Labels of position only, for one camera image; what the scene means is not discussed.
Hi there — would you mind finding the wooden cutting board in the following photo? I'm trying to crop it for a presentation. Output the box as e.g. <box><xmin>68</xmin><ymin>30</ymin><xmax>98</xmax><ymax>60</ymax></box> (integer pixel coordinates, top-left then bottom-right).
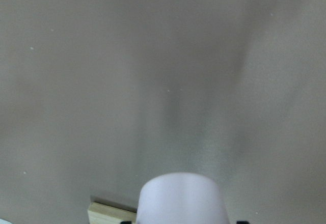
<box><xmin>87</xmin><ymin>202</ymin><xmax>136</xmax><ymax>224</ymax></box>

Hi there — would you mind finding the pink plastic cup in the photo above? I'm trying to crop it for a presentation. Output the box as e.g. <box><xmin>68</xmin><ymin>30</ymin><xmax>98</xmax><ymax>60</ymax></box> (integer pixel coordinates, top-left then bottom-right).
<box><xmin>136</xmin><ymin>173</ymin><xmax>229</xmax><ymax>223</ymax></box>

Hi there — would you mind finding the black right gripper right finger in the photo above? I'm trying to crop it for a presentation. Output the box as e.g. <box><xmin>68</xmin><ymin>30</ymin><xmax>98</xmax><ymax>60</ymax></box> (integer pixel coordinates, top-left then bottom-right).
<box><xmin>236</xmin><ymin>220</ymin><xmax>248</xmax><ymax>224</ymax></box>

